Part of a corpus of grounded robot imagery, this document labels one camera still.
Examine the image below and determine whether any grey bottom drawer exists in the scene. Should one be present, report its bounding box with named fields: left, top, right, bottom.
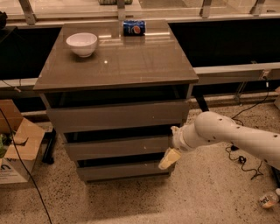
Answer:
left=77, top=160, right=175, bottom=181

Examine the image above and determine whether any black stand leg left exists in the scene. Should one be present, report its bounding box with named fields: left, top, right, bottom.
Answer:
left=42, top=129, right=56, bottom=165

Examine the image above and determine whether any black stand leg right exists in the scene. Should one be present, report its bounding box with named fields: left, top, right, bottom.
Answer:
left=271, top=167, right=280, bottom=188

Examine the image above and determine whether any brown cardboard box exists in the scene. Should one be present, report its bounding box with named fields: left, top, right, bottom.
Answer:
left=0, top=100, right=45, bottom=184

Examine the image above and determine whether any black cable on left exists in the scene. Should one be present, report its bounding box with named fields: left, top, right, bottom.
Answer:
left=0, top=108, right=53, bottom=224

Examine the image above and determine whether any clear plastic drink bottle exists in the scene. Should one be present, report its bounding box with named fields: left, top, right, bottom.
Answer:
left=259, top=188, right=280, bottom=209

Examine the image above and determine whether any blue Pepsi can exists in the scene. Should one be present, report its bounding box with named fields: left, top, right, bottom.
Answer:
left=122, top=20, right=146, bottom=36

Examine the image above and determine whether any black stand leg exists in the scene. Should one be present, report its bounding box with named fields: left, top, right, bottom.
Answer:
left=271, top=167, right=280, bottom=188
left=42, top=129, right=56, bottom=165

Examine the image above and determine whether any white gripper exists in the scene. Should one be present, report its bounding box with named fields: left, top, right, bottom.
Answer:
left=158, top=126, right=193, bottom=170

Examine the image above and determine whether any metal window railing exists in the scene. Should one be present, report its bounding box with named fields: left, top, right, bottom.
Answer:
left=1, top=0, right=279, bottom=97

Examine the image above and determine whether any grey top drawer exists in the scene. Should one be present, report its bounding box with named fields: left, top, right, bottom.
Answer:
left=47, top=101, right=189, bottom=133

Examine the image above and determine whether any grey drawer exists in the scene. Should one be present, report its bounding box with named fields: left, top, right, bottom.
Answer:
left=47, top=101, right=189, bottom=133
left=65, top=135, right=172, bottom=161
left=77, top=160, right=175, bottom=181

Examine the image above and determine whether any white ceramic bowl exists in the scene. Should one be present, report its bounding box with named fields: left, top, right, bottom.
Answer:
left=66, top=32, right=98, bottom=58

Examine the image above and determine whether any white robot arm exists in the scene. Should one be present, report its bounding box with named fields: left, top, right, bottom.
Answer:
left=158, top=111, right=280, bottom=170

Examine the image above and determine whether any grey drawer cabinet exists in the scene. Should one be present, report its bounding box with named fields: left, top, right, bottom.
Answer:
left=34, top=21, right=198, bottom=171

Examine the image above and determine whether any black power adapter cable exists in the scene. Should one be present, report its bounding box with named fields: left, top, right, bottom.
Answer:
left=225, top=76, right=270, bottom=181

